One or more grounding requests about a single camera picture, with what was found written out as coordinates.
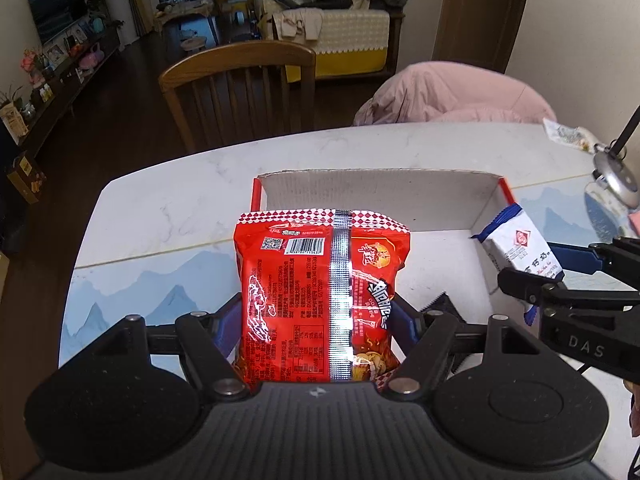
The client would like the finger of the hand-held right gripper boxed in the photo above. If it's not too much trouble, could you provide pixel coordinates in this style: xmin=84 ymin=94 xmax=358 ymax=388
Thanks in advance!
xmin=497 ymin=267 xmax=640 ymax=312
xmin=549 ymin=236 xmax=640 ymax=292

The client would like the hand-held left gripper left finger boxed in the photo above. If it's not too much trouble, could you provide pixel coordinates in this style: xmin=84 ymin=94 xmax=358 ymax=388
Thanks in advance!
xmin=122 ymin=292 xmax=251 ymax=403

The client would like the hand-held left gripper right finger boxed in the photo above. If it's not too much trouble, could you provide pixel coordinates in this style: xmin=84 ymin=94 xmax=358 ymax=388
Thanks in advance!
xmin=382 ymin=295 xmax=512 ymax=403

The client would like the white blue-edged snack packet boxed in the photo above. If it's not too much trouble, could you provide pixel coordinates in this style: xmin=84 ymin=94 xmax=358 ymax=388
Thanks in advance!
xmin=470 ymin=203 xmax=567 ymax=326

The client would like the red checkered-edge snack packet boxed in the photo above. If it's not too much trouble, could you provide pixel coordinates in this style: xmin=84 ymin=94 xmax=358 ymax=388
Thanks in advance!
xmin=233 ymin=207 xmax=413 ymax=393

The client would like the red and white cardboard box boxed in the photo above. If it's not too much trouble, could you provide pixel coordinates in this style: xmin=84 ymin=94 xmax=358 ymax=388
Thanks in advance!
xmin=250 ymin=169 xmax=516 ymax=356

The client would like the dark brown snack packet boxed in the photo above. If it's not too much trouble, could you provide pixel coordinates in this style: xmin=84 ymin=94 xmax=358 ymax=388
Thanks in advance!
xmin=419 ymin=290 xmax=468 ymax=376

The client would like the dark blue round mat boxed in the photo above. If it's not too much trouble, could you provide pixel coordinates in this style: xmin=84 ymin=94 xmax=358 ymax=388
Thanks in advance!
xmin=584 ymin=182 xmax=640 ymax=242

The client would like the silver metal object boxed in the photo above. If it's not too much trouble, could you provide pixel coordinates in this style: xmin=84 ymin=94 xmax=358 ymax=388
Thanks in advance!
xmin=592 ymin=105 xmax=640 ymax=211

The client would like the white printed packet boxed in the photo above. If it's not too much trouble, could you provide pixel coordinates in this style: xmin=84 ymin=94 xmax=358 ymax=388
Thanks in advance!
xmin=542 ymin=117 xmax=602 ymax=154

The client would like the pink padded jacket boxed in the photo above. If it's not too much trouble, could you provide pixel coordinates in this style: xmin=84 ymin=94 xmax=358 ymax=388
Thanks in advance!
xmin=352 ymin=61 xmax=558 ymax=127

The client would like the wooden chair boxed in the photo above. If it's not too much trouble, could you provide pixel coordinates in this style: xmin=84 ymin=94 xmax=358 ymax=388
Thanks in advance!
xmin=159 ymin=41 xmax=317 ymax=154

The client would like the brown paper bag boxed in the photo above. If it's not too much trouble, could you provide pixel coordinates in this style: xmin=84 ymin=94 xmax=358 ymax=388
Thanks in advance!
xmin=5 ymin=152 xmax=49 ymax=206

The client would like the dark wooden television cabinet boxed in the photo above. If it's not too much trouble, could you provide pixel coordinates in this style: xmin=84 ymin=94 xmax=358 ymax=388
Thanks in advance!
xmin=0 ymin=25 xmax=122 ymax=161

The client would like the yellow sofa with cream cover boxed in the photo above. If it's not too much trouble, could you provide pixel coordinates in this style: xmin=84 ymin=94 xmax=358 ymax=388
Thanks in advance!
xmin=262 ymin=0 xmax=407 ymax=80

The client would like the pink plush toy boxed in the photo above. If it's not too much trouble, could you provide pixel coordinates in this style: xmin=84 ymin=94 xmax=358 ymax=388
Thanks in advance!
xmin=79 ymin=44 xmax=105 ymax=70

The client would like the beige garment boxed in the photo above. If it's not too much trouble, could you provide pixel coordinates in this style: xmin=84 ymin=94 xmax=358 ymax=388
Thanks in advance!
xmin=272 ymin=7 xmax=324 ymax=42

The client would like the wooden coffee table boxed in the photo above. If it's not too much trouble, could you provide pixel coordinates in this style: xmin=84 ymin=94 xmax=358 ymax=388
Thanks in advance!
xmin=154 ymin=0 xmax=224 ymax=47

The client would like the pink flower bouquet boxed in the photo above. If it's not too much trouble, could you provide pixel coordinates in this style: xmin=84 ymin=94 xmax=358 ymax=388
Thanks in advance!
xmin=20 ymin=47 xmax=50 ymax=87

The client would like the flat screen television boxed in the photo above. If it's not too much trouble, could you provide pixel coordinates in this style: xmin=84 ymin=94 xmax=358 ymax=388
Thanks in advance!
xmin=27 ymin=0 xmax=89 ymax=46

